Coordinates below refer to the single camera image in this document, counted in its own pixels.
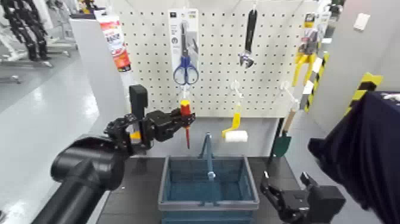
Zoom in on red yellow screwdriver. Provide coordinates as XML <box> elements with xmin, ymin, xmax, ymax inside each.
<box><xmin>180</xmin><ymin>99</ymin><xmax>192</xmax><ymax>150</ymax></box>

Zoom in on white hanging package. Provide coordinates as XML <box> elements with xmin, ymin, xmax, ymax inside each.
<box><xmin>316</xmin><ymin>11</ymin><xmax>332</xmax><ymax>42</ymax></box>

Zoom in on cream perforated pegboard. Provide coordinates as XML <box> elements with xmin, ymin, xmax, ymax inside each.
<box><xmin>119</xmin><ymin>0</ymin><xmax>317</xmax><ymax>119</ymax></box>

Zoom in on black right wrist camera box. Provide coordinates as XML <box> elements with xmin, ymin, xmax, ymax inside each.
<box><xmin>307</xmin><ymin>185</ymin><xmax>347</xmax><ymax>224</ymax></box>

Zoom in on dark navy fabric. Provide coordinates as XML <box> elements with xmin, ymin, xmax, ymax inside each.
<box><xmin>307</xmin><ymin>91</ymin><xmax>400</xmax><ymax>224</ymax></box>

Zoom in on blue scissors in package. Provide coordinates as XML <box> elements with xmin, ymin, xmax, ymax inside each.
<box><xmin>168</xmin><ymin>8</ymin><xmax>200</xmax><ymax>87</ymax></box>

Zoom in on red white sealant tube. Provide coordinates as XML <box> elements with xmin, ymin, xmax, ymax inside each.
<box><xmin>94</xmin><ymin>10</ymin><xmax>135</xmax><ymax>88</ymax></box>

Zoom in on yellow pliers in package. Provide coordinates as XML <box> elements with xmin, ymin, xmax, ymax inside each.
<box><xmin>291</xmin><ymin>13</ymin><xmax>320</xmax><ymax>88</ymax></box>

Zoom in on black humanoid robot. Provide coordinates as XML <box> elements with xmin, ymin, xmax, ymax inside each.
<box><xmin>0</xmin><ymin>0</ymin><xmax>51</xmax><ymax>62</ymax></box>

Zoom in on yellow handled paint roller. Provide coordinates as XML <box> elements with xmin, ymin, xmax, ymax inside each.
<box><xmin>221</xmin><ymin>104</ymin><xmax>249</xmax><ymax>144</ymax></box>

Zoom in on black adjustable wrench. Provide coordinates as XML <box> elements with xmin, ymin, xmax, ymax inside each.
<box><xmin>239</xmin><ymin>8</ymin><xmax>259</xmax><ymax>70</ymax></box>

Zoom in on wide yellow black hazard strip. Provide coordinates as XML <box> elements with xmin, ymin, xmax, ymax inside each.
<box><xmin>344</xmin><ymin>72</ymin><xmax>384</xmax><ymax>117</ymax></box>

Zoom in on thin yellow black hazard strip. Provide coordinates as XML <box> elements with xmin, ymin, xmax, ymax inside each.
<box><xmin>304</xmin><ymin>51</ymin><xmax>331</xmax><ymax>114</ymax></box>

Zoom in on blue folding crate with handle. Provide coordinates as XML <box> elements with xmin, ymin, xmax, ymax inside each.
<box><xmin>157</xmin><ymin>132</ymin><xmax>260</xmax><ymax>224</ymax></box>

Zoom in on grey partition panel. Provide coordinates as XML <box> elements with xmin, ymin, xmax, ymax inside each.
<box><xmin>70</xmin><ymin>18</ymin><xmax>139</xmax><ymax>158</ymax></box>

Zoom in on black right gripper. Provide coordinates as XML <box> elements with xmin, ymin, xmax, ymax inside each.
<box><xmin>260</xmin><ymin>170</ymin><xmax>318</xmax><ymax>224</ymax></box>

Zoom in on grey scraper with yellow guard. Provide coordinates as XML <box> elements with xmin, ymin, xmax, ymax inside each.
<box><xmin>130</xmin><ymin>123</ymin><xmax>148</xmax><ymax>156</ymax></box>

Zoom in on white robot stand base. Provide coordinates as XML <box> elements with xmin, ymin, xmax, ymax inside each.
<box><xmin>0</xmin><ymin>51</ymin><xmax>55</xmax><ymax>69</ymax></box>

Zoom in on green trowel wooden handle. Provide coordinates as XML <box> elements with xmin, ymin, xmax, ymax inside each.
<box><xmin>270</xmin><ymin>107</ymin><xmax>298</xmax><ymax>159</ymax></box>

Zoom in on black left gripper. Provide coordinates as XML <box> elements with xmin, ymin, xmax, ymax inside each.
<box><xmin>142</xmin><ymin>107</ymin><xmax>196</xmax><ymax>148</ymax></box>

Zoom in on white wall plate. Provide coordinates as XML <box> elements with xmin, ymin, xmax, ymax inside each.
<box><xmin>353</xmin><ymin>13</ymin><xmax>371</xmax><ymax>32</ymax></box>

